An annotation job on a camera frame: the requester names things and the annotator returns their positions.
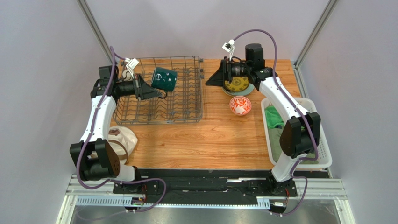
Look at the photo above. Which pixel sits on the white red patterned bowl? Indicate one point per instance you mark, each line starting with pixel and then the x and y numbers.
pixel 240 105

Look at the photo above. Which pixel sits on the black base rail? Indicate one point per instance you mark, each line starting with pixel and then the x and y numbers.
pixel 206 187

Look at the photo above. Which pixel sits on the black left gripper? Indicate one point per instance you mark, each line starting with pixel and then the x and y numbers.
pixel 145 91

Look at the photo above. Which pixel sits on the dark green ceramic mug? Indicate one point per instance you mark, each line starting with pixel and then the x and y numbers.
pixel 164 79

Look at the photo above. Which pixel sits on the aluminium frame post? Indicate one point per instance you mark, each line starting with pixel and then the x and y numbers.
pixel 328 10
pixel 84 6

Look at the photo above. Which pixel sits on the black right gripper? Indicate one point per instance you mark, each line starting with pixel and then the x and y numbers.
pixel 225 71

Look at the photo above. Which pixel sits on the light blue flower plate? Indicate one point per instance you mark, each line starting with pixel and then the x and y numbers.
pixel 244 92

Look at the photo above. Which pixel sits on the beige ceramic cup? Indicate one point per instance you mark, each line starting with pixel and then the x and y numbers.
pixel 127 75

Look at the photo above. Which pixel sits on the right aluminium frame post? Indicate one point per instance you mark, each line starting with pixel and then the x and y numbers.
pixel 328 10

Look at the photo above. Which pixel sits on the bright green cloth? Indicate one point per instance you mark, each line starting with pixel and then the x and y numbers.
pixel 273 118

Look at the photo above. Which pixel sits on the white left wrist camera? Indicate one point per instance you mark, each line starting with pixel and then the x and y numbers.
pixel 130 65

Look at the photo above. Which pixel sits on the beige canvas bag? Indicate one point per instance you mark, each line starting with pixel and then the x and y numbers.
pixel 123 141

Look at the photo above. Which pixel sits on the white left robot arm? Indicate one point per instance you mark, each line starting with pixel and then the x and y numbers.
pixel 93 155

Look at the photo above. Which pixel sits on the yellow black patterned plate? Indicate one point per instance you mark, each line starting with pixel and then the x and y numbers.
pixel 237 84

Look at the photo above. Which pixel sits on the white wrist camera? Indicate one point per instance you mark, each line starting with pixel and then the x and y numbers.
pixel 230 48
pixel 130 65

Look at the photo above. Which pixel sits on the grey wire dish rack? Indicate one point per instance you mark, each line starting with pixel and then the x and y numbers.
pixel 183 105

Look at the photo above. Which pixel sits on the left aluminium frame post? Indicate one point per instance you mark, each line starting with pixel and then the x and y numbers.
pixel 84 6

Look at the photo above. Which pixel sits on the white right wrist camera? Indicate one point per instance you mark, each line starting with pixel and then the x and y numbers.
pixel 230 48

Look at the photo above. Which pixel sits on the olive green garment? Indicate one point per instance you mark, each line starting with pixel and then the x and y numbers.
pixel 274 135

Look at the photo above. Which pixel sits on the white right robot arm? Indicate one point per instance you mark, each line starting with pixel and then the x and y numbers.
pixel 301 132

